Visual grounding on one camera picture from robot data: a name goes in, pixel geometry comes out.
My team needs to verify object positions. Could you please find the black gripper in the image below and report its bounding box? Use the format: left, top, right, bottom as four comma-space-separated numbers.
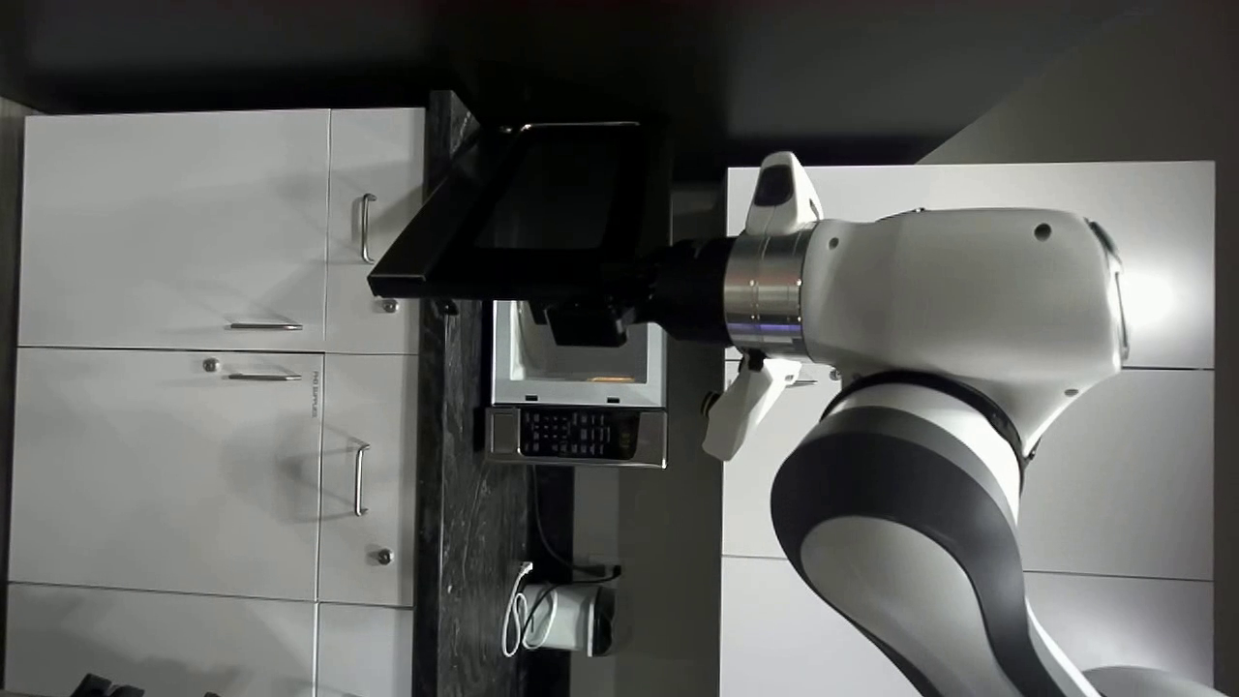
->
544, 232, 737, 352

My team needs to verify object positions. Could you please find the black microwave door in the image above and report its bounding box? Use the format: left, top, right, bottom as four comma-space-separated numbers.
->
362, 117, 657, 306

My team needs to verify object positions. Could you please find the white cabinet drawer front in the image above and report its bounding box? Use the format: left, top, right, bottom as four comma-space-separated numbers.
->
315, 600, 423, 697
325, 103, 428, 356
315, 352, 424, 609

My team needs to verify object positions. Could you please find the black equipment piece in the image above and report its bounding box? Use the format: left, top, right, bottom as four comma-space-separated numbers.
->
67, 667, 149, 697

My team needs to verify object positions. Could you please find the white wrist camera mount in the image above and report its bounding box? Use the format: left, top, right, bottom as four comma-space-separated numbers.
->
695, 343, 805, 466

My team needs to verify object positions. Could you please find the metal drawer handle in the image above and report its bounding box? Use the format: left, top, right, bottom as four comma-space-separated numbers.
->
340, 433, 377, 521
349, 184, 383, 266

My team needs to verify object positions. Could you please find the white cable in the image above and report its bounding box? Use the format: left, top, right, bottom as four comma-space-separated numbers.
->
494, 556, 561, 663

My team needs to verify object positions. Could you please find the metal cabinet door handle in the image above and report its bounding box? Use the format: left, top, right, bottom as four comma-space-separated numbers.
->
222, 311, 304, 337
196, 356, 302, 388

